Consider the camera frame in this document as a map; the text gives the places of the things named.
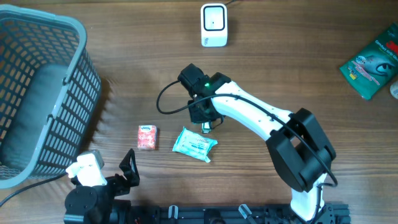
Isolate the green white small box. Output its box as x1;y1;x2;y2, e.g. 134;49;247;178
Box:
201;122;211;134

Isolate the teal wet wipes pack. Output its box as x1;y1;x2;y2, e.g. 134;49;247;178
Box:
172;128;218;163

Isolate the green gloves package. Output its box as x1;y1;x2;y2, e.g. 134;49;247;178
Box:
340;23;397;100

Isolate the green lid plastic jar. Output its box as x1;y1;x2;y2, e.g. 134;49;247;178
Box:
390;81;398;99

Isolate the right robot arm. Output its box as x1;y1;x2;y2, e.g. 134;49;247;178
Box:
177;64;336;223

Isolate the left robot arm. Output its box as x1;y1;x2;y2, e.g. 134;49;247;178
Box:
63;149;140;224

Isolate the grey plastic mesh basket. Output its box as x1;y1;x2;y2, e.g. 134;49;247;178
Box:
1;4;101;189

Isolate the black left camera cable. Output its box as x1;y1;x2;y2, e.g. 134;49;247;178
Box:
0;172;68;208

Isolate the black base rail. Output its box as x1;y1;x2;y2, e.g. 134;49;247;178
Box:
130;203;351;224

